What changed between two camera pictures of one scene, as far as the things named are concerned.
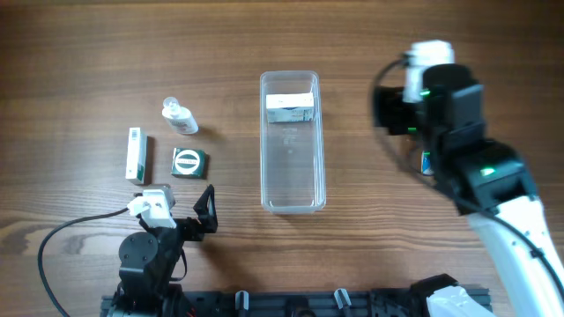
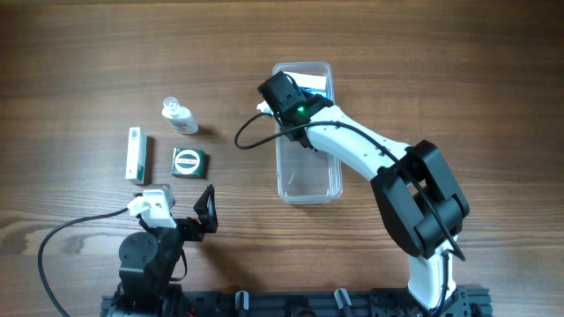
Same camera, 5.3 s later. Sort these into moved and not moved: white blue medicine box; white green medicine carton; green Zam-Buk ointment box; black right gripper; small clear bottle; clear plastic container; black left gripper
Moved: clear plastic container; white blue medicine box; black right gripper
Not moved: white green medicine carton; black left gripper; green Zam-Buk ointment box; small clear bottle
